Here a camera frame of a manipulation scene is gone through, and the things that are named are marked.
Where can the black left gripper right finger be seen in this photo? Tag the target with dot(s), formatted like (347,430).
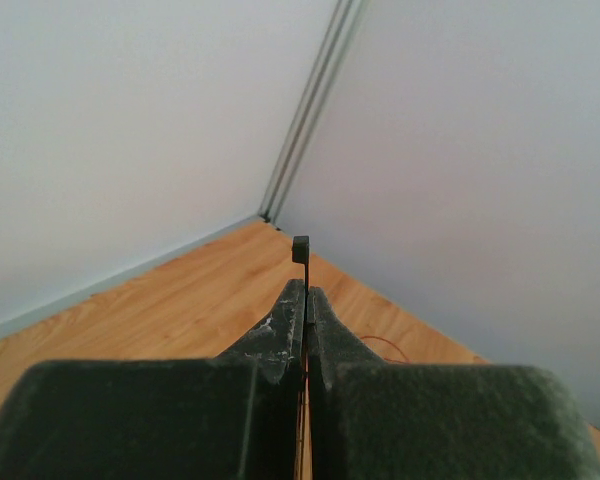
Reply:
(372,419)

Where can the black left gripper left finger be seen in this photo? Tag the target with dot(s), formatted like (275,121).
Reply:
(233,416)

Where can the black zip tie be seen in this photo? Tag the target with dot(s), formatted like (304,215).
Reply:
(301,255)

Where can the aluminium frame post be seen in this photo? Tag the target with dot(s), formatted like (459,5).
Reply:
(340,33)

